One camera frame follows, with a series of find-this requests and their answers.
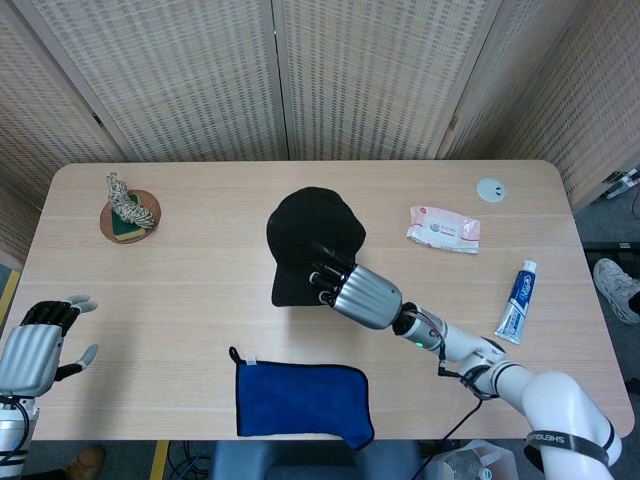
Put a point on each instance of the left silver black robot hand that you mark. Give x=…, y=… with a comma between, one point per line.
x=30, y=355

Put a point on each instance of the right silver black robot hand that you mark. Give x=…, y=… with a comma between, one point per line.
x=367, y=297

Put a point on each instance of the black cap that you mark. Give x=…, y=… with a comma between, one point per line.
x=310, y=225

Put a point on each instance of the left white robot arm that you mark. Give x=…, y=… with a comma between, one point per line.
x=12, y=430

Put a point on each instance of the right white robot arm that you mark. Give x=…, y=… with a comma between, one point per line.
x=555, y=405

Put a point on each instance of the blue cloth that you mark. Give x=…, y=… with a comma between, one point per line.
x=300, y=395

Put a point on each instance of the pink wet wipes pack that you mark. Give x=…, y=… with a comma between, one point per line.
x=442, y=230

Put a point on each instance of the brown shoe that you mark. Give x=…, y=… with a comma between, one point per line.
x=85, y=462

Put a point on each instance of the blue white toothpaste tube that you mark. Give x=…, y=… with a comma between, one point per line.
x=517, y=305

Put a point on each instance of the green yellow sponge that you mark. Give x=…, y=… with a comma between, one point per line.
x=121, y=227

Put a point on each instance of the wooden coaster with ornament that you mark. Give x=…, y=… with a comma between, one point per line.
x=152, y=207

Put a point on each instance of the clear plastic bag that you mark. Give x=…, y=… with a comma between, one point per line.
x=480, y=460

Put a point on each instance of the white sneaker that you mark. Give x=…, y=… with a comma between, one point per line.
x=615, y=287

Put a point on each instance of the woven folding screen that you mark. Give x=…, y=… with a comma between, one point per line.
x=200, y=75

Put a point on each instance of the white power strip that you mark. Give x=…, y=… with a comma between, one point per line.
x=622, y=182

